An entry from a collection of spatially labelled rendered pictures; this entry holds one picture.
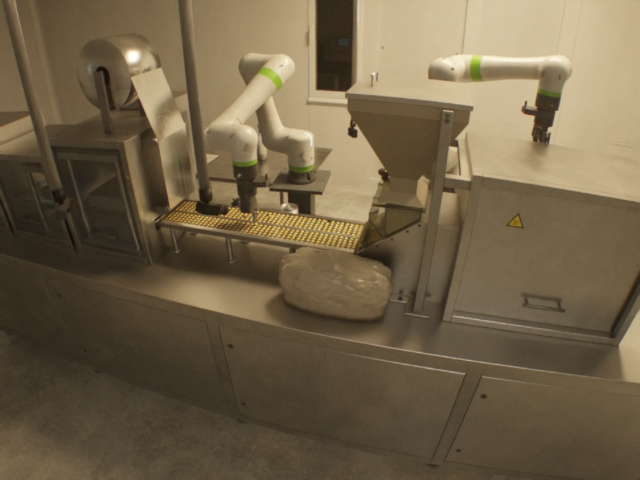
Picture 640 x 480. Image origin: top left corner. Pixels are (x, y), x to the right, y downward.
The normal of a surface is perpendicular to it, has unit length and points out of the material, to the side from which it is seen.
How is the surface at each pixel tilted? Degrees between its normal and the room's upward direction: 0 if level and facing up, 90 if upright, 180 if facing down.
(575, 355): 0
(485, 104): 90
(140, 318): 90
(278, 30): 90
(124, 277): 0
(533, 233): 90
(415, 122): 114
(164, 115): 72
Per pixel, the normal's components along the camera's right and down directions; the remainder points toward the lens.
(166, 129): 0.91, -0.13
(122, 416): 0.00, -0.84
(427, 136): -0.25, 0.81
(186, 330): -0.27, 0.51
